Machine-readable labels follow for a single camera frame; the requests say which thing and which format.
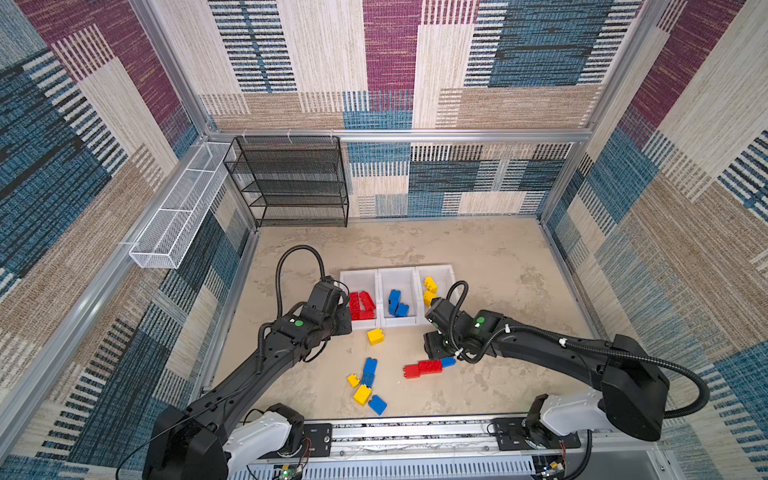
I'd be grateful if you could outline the red long diagonal brick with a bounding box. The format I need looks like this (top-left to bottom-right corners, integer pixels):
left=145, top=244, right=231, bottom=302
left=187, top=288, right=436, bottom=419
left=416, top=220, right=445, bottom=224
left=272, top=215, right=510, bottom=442
left=359, top=291, right=376, bottom=310

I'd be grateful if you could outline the red wide brick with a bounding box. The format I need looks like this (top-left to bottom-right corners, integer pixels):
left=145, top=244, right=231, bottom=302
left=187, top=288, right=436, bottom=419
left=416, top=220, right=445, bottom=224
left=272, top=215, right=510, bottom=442
left=417, top=360, right=443, bottom=376

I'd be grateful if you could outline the blue brick bottom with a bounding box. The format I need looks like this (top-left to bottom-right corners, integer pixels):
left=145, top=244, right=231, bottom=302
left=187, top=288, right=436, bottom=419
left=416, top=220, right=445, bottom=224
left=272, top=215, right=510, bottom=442
left=368, top=395, right=388, bottom=416

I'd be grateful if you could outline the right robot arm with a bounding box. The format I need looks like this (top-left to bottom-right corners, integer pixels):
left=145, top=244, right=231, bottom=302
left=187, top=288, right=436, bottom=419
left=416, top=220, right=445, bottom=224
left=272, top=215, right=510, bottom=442
left=425, top=298, right=669, bottom=442

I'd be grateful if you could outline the small yellow brick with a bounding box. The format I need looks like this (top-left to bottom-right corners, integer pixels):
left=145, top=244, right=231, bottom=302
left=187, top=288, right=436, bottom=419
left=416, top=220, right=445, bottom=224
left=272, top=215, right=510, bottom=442
left=346, top=374, right=361, bottom=388

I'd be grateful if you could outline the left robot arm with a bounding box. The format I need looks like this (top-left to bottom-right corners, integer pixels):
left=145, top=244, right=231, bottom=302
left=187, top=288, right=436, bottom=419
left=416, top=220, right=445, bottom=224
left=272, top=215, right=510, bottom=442
left=142, top=276, right=351, bottom=479

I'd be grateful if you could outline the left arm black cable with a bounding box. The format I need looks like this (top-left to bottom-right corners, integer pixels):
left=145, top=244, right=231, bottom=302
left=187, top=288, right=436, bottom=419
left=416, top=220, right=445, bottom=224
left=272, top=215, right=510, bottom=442
left=274, top=244, right=327, bottom=319

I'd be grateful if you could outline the left white bin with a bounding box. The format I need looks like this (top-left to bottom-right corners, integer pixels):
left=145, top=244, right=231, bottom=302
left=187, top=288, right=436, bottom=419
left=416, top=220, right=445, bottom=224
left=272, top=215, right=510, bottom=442
left=340, top=269, right=383, bottom=330

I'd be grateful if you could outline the yellow brick bottom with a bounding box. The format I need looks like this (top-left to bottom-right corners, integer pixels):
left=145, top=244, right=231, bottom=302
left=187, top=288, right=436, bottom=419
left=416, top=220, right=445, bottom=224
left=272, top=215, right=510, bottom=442
left=353, top=384, right=372, bottom=406

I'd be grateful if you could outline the black wire shelf rack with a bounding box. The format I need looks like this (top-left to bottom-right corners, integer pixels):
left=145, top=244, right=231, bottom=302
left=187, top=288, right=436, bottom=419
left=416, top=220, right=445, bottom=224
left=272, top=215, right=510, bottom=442
left=224, top=135, right=349, bottom=228

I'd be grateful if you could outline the blue long brick lower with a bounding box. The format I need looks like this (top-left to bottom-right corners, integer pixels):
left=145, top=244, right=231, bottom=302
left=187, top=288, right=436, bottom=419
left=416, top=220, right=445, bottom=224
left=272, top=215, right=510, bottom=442
left=361, top=358, right=378, bottom=388

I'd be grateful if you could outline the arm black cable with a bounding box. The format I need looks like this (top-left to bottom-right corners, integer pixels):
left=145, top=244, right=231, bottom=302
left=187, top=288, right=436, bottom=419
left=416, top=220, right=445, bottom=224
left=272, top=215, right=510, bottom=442
left=445, top=280, right=711, bottom=480
left=274, top=244, right=327, bottom=319

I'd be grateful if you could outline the yellow brick top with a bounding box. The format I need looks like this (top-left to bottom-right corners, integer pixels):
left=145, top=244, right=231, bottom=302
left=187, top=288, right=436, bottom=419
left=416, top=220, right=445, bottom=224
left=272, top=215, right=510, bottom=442
left=367, top=328, right=385, bottom=346

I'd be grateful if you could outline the white wire mesh basket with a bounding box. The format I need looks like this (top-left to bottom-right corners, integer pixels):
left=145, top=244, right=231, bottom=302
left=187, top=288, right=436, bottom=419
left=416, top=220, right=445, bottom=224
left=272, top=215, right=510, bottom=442
left=129, top=142, right=229, bottom=269

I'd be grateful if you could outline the yellow hollow brick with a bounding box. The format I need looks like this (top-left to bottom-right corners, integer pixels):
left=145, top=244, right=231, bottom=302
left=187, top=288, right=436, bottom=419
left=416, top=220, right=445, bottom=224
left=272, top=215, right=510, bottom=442
left=423, top=290, right=438, bottom=308

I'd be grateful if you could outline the white bin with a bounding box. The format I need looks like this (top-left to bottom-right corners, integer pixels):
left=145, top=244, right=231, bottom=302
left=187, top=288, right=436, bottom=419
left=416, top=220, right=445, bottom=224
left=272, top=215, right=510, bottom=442
left=340, top=269, right=383, bottom=330
left=416, top=264, right=456, bottom=325
left=376, top=267, right=420, bottom=328

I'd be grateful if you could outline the red long brick tall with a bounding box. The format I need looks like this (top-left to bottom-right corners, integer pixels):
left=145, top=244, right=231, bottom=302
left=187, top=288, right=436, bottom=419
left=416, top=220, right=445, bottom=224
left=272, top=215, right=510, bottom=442
left=349, top=292, right=360, bottom=321

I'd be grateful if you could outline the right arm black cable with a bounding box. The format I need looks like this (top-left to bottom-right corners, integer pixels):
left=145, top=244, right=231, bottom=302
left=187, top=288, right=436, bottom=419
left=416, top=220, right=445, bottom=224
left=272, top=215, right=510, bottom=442
left=445, top=280, right=711, bottom=480

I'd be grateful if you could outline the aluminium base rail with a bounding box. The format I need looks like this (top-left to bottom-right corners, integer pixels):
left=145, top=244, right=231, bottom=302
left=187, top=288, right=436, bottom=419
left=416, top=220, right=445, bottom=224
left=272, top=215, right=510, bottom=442
left=149, top=412, right=667, bottom=480

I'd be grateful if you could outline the right white bin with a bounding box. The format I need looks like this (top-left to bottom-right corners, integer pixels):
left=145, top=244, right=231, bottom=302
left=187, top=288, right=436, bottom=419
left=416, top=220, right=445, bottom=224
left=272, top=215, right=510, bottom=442
left=416, top=264, right=456, bottom=325

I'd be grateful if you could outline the middle white bin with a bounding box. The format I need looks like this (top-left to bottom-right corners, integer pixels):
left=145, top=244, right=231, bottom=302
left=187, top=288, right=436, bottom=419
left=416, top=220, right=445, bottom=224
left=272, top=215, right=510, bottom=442
left=376, top=267, right=420, bottom=328

